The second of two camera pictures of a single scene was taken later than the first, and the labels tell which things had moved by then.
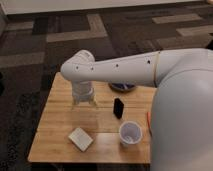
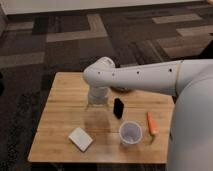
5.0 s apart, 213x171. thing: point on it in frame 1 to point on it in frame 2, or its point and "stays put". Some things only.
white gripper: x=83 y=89 to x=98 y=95
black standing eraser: x=118 y=107 stays put
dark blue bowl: x=121 y=87 stays put
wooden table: x=117 y=130 stays put
